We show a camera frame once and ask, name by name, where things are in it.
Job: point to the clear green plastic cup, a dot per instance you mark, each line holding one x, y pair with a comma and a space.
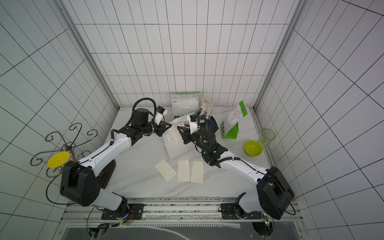
266, 137

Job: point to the lime green bowl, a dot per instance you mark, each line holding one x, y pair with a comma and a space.
253, 148

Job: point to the aluminium mounting rail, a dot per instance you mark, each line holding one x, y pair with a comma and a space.
162, 210

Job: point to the green white bag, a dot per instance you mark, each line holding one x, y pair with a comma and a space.
185, 103
230, 125

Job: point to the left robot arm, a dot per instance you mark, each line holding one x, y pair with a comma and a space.
79, 180

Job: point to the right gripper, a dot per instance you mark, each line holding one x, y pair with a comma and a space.
188, 136

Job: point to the yellow plastic goblet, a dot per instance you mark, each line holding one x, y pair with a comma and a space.
58, 160

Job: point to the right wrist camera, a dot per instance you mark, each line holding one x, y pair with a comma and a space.
193, 123

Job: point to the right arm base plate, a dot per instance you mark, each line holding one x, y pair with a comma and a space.
235, 212

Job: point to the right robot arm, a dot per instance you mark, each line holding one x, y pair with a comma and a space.
273, 194

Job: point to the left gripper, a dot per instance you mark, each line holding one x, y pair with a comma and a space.
162, 128

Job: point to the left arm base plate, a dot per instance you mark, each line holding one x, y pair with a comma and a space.
127, 213

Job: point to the navy blue beige bag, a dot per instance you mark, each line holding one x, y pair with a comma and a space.
207, 109

